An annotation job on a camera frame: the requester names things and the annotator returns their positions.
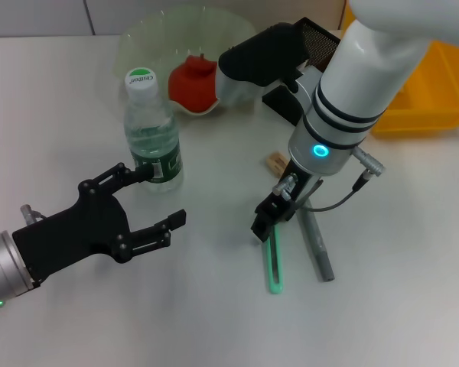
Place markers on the clear water bottle green label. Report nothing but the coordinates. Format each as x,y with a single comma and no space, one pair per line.
153,130

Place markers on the green utility knife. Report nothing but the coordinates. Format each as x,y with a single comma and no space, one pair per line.
271,267

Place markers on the yellow plastic bin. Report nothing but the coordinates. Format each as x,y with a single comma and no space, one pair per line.
436,95

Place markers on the tan eraser block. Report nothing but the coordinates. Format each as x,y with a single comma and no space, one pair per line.
275,162

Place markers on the green glass fruit bowl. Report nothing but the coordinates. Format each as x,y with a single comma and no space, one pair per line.
160,38

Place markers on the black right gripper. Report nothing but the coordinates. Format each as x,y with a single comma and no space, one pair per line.
279,206

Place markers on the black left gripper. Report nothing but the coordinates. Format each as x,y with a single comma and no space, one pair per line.
72,233

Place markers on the black mesh pen holder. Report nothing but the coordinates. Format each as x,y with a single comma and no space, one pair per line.
285,103

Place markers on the grey marker pen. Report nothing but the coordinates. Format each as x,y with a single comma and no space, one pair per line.
323,256

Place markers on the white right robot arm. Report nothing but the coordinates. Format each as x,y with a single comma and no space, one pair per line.
352,95

